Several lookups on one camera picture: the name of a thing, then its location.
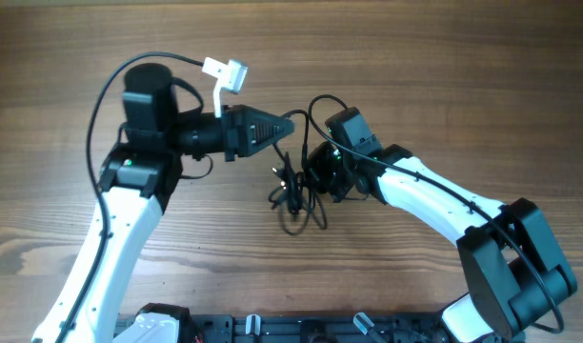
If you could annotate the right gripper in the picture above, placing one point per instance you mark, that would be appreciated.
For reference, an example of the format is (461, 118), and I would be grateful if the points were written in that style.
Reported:
(316, 178)

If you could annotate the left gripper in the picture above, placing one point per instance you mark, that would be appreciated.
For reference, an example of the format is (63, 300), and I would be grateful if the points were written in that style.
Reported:
(235, 130)

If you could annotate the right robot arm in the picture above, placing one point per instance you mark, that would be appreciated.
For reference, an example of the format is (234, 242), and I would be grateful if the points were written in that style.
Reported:
(513, 266)

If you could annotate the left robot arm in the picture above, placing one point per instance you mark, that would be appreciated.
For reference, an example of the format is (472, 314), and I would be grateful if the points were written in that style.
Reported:
(134, 188)

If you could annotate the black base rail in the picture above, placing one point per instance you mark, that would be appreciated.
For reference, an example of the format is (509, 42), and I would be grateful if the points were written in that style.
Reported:
(407, 327)

